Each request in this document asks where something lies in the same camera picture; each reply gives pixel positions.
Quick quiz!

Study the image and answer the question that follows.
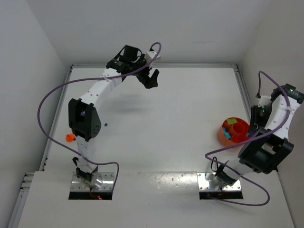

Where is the lime green lego brick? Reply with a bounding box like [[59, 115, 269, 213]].
[[226, 118, 238, 125]]

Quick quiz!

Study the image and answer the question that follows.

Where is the teal lego brick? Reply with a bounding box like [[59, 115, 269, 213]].
[[222, 127, 231, 139]]

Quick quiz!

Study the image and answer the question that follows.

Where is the purple flower lego block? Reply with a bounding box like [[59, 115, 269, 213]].
[[247, 129, 258, 138]]

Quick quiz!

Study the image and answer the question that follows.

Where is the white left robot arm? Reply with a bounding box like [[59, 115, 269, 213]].
[[68, 45, 160, 188]]

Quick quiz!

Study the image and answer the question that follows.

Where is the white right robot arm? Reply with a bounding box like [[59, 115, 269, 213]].
[[213, 84, 304, 187]]

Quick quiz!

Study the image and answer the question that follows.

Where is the orange round divided container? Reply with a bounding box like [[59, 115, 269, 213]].
[[217, 117, 249, 147]]

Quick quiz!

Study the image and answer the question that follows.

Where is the orange round lego piece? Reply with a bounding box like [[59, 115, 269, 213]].
[[66, 133, 76, 143]]

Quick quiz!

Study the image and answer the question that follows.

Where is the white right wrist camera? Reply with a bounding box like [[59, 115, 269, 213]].
[[256, 94, 271, 108]]

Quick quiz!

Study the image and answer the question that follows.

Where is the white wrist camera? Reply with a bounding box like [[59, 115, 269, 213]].
[[256, 94, 271, 108], [144, 50, 161, 62]]

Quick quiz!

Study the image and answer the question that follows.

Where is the aluminium frame rail right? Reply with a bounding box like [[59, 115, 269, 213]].
[[234, 64, 271, 171]]

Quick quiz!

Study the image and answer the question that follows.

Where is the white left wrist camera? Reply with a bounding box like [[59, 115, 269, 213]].
[[144, 50, 161, 62]]

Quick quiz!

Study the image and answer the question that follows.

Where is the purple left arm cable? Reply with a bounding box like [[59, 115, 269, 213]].
[[37, 42, 163, 188]]

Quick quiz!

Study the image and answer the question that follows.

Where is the black right base cable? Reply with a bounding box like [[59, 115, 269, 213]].
[[210, 156, 223, 174]]

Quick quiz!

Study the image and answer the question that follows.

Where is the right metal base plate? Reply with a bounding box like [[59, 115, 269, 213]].
[[197, 172, 242, 193]]

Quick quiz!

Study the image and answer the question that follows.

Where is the metal base plate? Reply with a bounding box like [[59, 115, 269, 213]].
[[70, 172, 114, 192], [197, 172, 242, 193]]

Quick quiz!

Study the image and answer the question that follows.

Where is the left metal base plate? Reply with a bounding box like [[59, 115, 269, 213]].
[[70, 172, 114, 192]]

